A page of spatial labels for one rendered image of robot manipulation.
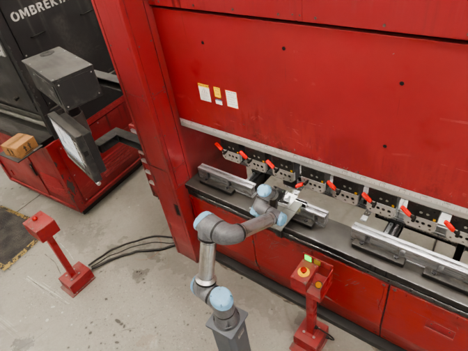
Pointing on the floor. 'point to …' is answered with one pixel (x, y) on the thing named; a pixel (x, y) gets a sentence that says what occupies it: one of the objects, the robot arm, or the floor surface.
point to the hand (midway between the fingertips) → (284, 202)
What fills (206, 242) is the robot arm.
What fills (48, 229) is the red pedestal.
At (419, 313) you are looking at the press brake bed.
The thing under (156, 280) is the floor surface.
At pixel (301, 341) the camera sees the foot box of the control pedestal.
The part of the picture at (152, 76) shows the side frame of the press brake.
